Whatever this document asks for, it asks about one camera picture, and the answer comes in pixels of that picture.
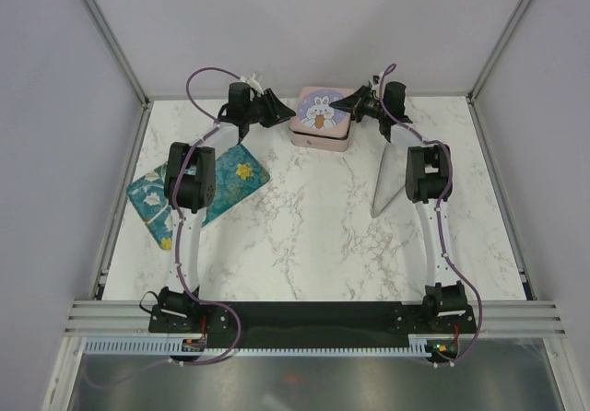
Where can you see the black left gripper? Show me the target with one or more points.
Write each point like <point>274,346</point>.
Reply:
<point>277,112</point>

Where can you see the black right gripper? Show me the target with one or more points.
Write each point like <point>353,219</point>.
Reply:
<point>353,101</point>

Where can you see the square tin lid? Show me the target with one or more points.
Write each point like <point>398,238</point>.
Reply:
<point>315,116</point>

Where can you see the metal tongs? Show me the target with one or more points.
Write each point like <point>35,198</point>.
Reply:
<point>390,179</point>

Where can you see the pink chocolate tin box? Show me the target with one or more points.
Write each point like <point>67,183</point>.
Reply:
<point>337,144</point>

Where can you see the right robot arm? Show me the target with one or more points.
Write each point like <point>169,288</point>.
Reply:
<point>421,168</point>

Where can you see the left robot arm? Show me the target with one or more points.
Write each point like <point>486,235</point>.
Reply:
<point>190,186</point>

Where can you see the teal floral tray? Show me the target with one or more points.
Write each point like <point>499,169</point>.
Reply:
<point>238,175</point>

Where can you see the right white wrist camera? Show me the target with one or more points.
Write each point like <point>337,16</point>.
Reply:
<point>374,84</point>

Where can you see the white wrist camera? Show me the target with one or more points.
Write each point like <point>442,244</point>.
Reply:
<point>374,84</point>
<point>253,81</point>

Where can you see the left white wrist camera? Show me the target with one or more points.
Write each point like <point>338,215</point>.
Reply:
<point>253,81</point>

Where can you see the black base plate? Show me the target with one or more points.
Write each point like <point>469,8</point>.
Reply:
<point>310,323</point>

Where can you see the slotted cable duct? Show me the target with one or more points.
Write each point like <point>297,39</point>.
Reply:
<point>185,347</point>

